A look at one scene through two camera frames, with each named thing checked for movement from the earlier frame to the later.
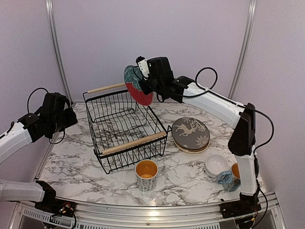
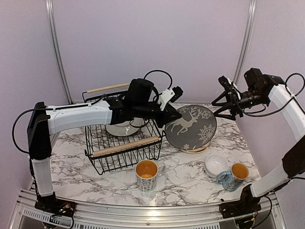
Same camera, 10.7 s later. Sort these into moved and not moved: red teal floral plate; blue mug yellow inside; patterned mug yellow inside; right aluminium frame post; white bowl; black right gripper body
Moved: red teal floral plate; black right gripper body
Not moved: patterned mug yellow inside; white bowl; right aluminium frame post; blue mug yellow inside
